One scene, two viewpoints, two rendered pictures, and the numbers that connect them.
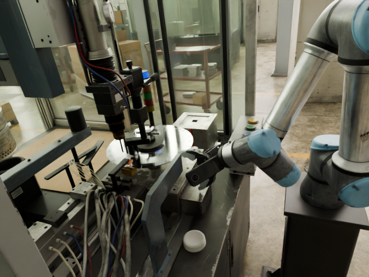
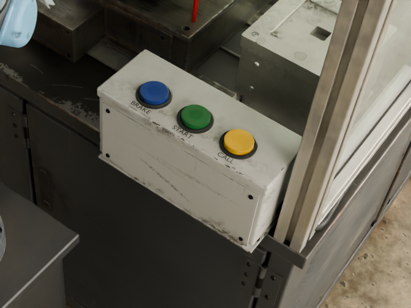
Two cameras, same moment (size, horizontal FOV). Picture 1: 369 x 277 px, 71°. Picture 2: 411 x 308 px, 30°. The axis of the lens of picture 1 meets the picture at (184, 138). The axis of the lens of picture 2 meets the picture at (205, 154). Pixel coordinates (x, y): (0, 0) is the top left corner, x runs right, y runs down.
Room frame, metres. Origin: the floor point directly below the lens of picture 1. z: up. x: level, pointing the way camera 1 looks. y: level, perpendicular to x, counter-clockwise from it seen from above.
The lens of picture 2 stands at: (1.09, -1.00, 1.65)
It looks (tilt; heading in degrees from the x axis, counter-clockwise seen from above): 49 degrees down; 94
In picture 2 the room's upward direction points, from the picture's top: 9 degrees clockwise
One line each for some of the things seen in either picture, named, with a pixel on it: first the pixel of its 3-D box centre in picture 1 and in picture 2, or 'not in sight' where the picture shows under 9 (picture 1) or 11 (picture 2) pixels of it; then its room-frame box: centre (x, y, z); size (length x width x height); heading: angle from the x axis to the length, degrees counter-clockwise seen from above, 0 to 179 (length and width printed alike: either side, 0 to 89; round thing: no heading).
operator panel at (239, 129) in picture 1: (247, 143); (196, 150); (1.02, -0.28, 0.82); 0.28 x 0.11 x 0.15; 156
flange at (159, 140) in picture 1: (149, 140); not in sight; (0.88, 0.13, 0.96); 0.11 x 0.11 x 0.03
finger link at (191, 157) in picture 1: (190, 151); not in sight; (0.77, -0.02, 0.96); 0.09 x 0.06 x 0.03; 46
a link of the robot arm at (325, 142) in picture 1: (330, 156); not in sight; (0.71, -0.47, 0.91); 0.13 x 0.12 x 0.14; 178
